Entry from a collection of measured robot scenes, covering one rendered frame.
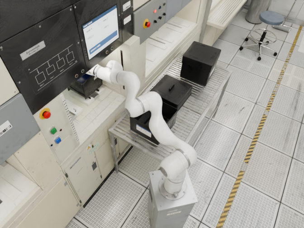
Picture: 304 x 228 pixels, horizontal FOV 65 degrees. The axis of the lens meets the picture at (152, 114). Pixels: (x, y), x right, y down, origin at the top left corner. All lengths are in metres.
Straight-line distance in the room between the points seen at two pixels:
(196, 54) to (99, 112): 1.03
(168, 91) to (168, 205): 0.96
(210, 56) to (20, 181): 1.81
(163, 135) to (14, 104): 0.75
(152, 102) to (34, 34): 0.68
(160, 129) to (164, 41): 1.51
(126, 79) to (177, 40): 1.44
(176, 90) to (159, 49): 0.60
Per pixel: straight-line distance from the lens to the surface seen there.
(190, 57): 2.26
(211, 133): 2.98
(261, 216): 2.69
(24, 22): 1.12
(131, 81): 1.37
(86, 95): 1.94
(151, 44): 2.61
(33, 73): 1.21
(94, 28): 1.41
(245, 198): 2.70
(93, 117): 1.92
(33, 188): 1.74
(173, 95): 2.08
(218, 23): 3.22
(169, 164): 1.32
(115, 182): 2.56
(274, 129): 3.34
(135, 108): 1.33
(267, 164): 2.99
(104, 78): 1.71
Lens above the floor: 2.34
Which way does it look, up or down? 50 degrees down
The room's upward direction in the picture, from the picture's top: 4 degrees clockwise
